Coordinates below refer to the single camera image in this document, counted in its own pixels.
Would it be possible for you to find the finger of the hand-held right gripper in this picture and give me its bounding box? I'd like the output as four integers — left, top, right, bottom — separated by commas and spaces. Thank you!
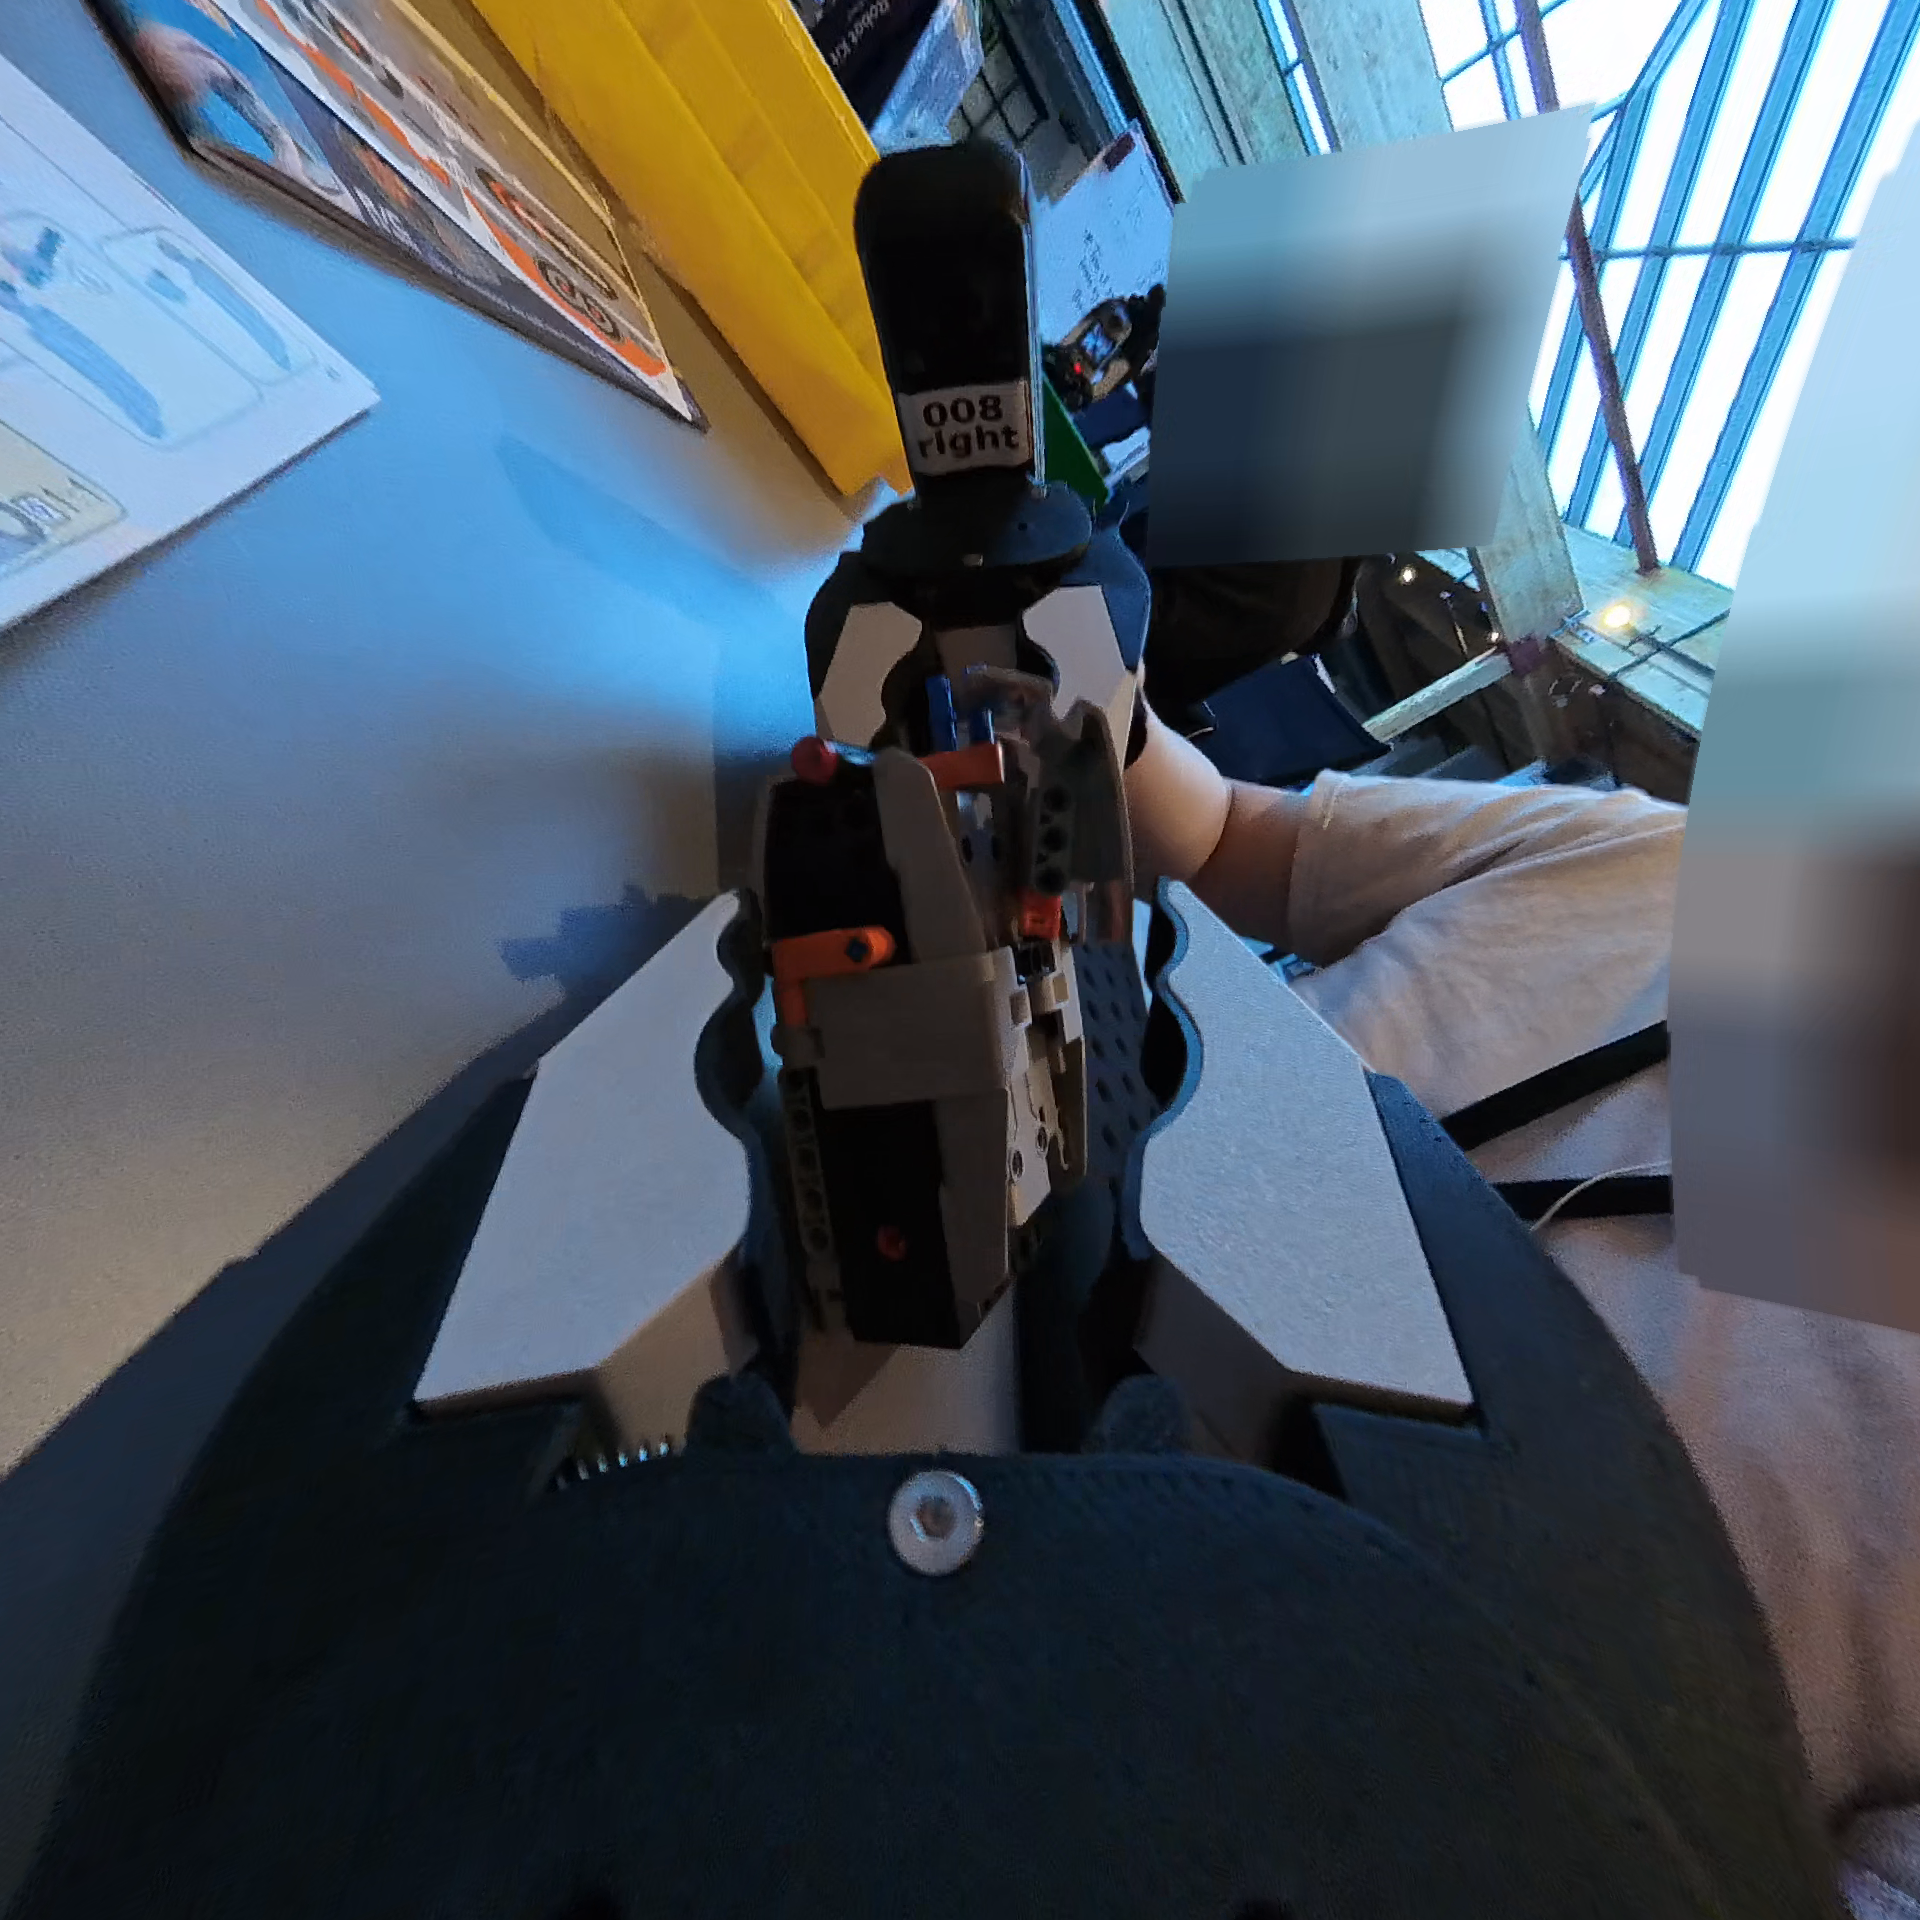
815, 598, 927, 754
1031, 590, 1146, 789

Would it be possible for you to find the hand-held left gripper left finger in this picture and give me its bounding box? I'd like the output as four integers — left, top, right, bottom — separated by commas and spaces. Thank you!
411, 888, 798, 1449

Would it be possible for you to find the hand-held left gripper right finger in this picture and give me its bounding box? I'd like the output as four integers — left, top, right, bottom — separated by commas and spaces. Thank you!
1123, 880, 1479, 1455

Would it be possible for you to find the grey building block robot model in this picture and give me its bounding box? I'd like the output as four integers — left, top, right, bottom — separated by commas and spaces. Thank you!
748, 669, 1139, 1350

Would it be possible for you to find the person's right forearm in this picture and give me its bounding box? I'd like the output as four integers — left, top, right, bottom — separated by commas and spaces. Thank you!
1127, 710, 1321, 962

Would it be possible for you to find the green plastic bin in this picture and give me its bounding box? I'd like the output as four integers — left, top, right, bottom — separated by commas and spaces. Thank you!
1036, 382, 1113, 505

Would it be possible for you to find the yellow plastic bin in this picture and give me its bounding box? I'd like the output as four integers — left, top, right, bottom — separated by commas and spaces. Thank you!
472, 0, 916, 497

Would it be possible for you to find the dark robot kit box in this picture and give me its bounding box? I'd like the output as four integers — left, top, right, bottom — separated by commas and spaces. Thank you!
787, 0, 986, 153

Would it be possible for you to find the sticker sheet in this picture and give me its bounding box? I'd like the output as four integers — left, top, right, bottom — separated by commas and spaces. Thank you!
211, 0, 670, 378

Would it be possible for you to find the open instruction booklet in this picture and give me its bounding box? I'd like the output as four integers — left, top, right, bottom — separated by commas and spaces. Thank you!
0, 54, 380, 634

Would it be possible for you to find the small blue booklet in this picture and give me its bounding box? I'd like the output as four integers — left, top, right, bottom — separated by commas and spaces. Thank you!
94, 0, 707, 432

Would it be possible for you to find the black strap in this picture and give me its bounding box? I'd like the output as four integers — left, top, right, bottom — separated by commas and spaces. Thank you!
1440, 1026, 1673, 1222

